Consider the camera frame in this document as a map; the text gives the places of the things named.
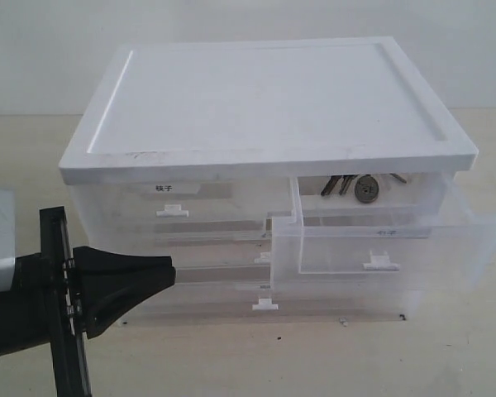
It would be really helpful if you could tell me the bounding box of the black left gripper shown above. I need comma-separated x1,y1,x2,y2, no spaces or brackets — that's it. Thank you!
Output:
0,207,176,396

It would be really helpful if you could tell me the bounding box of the key bunch with blue tag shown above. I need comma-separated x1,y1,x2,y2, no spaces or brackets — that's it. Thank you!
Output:
320,173,408,204

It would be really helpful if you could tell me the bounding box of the bottom wide clear drawer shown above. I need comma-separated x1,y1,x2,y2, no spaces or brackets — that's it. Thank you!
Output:
128,280,412,323

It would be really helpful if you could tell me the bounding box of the wide clear drawer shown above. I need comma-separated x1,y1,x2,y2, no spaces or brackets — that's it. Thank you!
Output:
128,280,412,323
140,239,271,270

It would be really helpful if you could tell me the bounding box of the middle wide clear drawer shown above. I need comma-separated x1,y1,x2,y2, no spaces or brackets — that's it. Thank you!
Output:
140,239,271,270

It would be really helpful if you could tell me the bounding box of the translucent plastic drawer cabinet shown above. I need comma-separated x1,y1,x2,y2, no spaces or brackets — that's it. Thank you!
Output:
58,36,479,322

